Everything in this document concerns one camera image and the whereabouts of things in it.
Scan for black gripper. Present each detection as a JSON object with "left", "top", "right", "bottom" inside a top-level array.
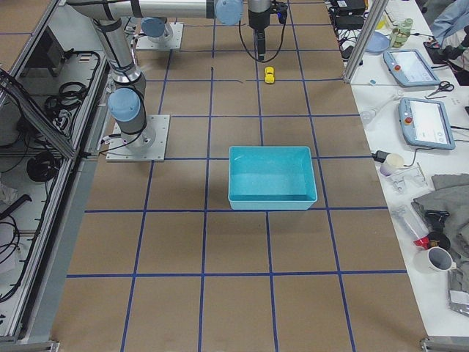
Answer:
[{"left": 248, "top": 0, "right": 271, "bottom": 61}]

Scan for yellow toy beetle car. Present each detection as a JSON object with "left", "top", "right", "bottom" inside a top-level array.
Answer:
[{"left": 264, "top": 66, "right": 276, "bottom": 84}]

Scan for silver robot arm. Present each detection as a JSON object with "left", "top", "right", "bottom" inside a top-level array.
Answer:
[
  {"left": 66, "top": 1, "right": 243, "bottom": 148},
  {"left": 141, "top": 17, "right": 174, "bottom": 43}
]

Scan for black power adapter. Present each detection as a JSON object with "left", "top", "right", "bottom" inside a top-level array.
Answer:
[{"left": 334, "top": 15, "right": 364, "bottom": 30}]

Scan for blue plastic plate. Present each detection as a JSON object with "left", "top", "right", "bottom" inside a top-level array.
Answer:
[{"left": 365, "top": 32, "right": 391, "bottom": 55}]

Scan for teal plastic bin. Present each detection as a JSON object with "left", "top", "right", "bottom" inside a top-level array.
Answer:
[{"left": 228, "top": 146, "right": 318, "bottom": 210}]

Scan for far blue teach pendant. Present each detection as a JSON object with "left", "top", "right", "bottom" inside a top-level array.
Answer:
[{"left": 383, "top": 49, "right": 440, "bottom": 87}]

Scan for blue teach pendant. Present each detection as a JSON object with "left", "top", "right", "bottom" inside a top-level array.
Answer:
[
  {"left": 383, "top": 49, "right": 440, "bottom": 87},
  {"left": 398, "top": 98, "right": 456, "bottom": 150}
]

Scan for white paper cup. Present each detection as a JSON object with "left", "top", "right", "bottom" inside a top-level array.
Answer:
[{"left": 379, "top": 153, "right": 405, "bottom": 177}]

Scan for near blue teach pendant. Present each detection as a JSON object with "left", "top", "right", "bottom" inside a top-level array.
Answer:
[{"left": 398, "top": 98, "right": 456, "bottom": 150}]

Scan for black scissors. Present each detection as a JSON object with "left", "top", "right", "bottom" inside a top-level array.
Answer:
[{"left": 425, "top": 81, "right": 454, "bottom": 99}]

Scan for grey cloth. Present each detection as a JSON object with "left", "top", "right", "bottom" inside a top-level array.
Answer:
[{"left": 412, "top": 172, "right": 469, "bottom": 265}]

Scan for white mug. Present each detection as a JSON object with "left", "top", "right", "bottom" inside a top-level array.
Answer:
[{"left": 413, "top": 247, "right": 457, "bottom": 274}]

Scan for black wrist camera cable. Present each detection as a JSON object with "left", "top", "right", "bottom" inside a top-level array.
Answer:
[{"left": 237, "top": 14, "right": 287, "bottom": 62}]

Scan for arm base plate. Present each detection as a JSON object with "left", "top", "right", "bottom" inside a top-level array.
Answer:
[
  {"left": 106, "top": 114, "right": 170, "bottom": 162},
  {"left": 135, "top": 18, "right": 183, "bottom": 51}
]

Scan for aluminium frame post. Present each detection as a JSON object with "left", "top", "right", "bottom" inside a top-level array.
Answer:
[{"left": 343, "top": 0, "right": 388, "bottom": 84}]

